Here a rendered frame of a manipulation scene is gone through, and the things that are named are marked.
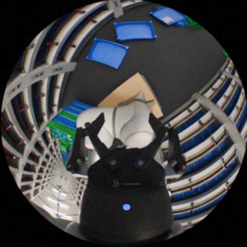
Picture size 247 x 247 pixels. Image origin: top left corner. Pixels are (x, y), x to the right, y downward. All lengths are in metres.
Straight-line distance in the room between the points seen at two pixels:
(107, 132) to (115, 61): 0.60
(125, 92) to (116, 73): 0.31
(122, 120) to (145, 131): 0.09
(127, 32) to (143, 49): 0.23
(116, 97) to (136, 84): 0.15
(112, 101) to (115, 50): 0.47
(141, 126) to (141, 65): 0.57
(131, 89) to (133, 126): 0.26
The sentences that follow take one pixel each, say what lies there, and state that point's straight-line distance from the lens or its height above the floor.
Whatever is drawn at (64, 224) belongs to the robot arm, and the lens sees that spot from 0.25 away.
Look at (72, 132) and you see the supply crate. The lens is 0.61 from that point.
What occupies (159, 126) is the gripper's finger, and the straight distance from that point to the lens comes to 0.15.
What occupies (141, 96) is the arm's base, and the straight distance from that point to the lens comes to 0.44.
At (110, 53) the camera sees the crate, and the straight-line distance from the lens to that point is 0.74.
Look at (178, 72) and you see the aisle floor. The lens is 0.84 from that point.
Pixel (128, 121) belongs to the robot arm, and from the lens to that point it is 0.26.
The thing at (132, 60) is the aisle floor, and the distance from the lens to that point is 0.71.
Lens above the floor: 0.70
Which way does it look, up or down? 50 degrees down
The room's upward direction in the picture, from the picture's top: 173 degrees counter-clockwise
